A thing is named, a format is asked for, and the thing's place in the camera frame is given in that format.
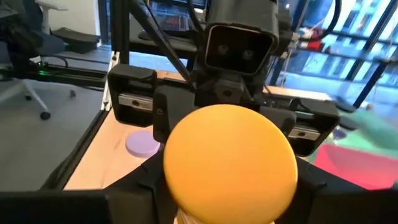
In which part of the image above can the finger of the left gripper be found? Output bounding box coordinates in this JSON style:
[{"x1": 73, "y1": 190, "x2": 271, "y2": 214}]
[
  {"x1": 259, "y1": 105, "x2": 297, "y2": 138},
  {"x1": 153, "y1": 85, "x2": 196, "y2": 144}
]

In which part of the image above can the pink plastic bin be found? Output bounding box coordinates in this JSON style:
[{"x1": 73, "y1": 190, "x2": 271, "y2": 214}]
[{"x1": 313, "y1": 142, "x2": 398, "y2": 190}]

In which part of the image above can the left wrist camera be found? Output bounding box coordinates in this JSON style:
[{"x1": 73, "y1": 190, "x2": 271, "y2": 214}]
[{"x1": 203, "y1": 0, "x2": 280, "y2": 77}]

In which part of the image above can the lavender hourglass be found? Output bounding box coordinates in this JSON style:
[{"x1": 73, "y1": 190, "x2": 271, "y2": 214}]
[{"x1": 125, "y1": 129, "x2": 161, "y2": 159}]

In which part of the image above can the black camera cable loop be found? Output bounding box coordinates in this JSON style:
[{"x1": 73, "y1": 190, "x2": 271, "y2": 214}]
[{"x1": 310, "y1": 0, "x2": 343, "y2": 43}]

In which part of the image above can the office chair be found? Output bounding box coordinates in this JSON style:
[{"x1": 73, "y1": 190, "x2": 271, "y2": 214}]
[{"x1": 0, "y1": 0, "x2": 77, "y2": 121}]

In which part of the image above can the silver bracket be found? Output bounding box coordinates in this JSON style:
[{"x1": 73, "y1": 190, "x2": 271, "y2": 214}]
[{"x1": 101, "y1": 51, "x2": 118, "y2": 111}]

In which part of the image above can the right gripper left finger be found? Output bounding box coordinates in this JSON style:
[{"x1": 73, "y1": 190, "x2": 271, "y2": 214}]
[{"x1": 104, "y1": 152, "x2": 178, "y2": 224}]

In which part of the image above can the orange hourglass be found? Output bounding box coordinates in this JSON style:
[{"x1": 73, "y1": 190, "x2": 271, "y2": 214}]
[{"x1": 163, "y1": 104, "x2": 299, "y2": 224}]

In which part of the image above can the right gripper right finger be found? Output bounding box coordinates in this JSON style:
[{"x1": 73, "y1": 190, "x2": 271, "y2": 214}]
[{"x1": 275, "y1": 157, "x2": 398, "y2": 224}]

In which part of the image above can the black metal frame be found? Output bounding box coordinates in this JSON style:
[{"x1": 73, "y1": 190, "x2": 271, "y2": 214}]
[{"x1": 40, "y1": 0, "x2": 195, "y2": 191}]

